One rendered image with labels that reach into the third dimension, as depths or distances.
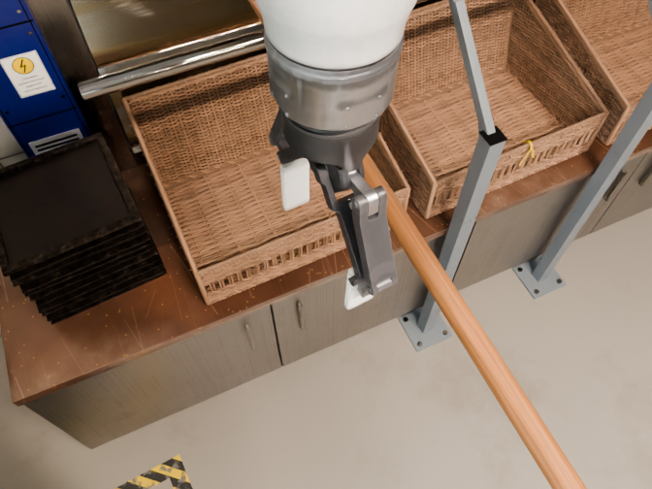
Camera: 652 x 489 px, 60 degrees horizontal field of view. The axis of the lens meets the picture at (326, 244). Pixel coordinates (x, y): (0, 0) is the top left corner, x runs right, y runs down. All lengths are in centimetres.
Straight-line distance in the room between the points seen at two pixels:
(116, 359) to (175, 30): 77
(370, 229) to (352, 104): 11
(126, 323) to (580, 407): 141
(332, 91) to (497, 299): 180
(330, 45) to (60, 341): 122
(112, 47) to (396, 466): 139
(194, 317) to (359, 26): 113
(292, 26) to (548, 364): 183
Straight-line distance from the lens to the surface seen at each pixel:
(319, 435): 186
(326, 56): 35
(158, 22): 142
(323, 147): 41
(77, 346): 144
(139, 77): 102
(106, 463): 196
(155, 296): 144
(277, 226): 148
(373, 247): 45
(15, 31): 136
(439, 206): 151
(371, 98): 38
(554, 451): 66
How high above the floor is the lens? 181
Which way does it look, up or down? 57 degrees down
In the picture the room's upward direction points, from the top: straight up
